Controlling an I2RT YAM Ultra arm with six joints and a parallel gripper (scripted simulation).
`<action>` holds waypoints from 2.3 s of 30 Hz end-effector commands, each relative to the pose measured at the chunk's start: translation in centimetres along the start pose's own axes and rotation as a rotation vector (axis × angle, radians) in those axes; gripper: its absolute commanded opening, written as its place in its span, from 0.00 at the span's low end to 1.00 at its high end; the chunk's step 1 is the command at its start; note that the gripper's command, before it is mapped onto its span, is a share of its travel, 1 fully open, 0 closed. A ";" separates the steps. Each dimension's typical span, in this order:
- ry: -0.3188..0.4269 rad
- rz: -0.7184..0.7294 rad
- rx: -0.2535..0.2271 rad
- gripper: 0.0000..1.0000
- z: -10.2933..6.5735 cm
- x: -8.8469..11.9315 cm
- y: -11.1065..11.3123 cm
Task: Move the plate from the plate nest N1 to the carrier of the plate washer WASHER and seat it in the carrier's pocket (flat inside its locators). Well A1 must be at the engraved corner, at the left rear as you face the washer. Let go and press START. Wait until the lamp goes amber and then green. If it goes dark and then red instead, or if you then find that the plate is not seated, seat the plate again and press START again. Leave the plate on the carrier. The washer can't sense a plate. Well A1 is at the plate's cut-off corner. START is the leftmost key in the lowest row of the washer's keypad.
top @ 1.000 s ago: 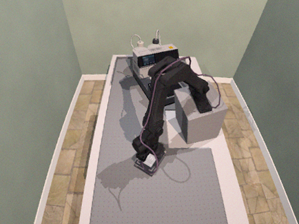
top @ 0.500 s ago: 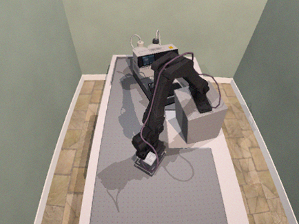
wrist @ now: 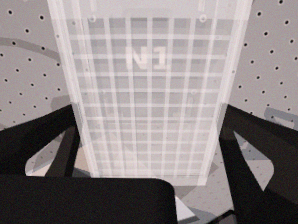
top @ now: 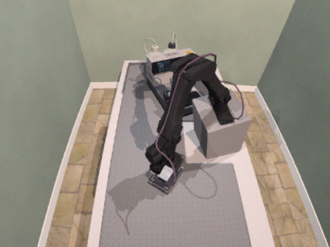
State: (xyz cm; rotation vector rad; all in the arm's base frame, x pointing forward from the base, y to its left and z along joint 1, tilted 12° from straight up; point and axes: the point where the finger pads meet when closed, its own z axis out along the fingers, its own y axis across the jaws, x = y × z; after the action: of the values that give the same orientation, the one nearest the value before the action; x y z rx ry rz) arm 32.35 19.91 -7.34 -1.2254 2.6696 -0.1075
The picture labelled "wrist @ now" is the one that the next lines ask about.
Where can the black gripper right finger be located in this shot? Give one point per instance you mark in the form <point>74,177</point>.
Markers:
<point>279,144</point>

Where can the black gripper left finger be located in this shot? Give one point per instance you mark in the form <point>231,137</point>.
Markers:
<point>19,143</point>

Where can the grey perforated base plate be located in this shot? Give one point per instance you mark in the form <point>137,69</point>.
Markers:
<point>32,84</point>

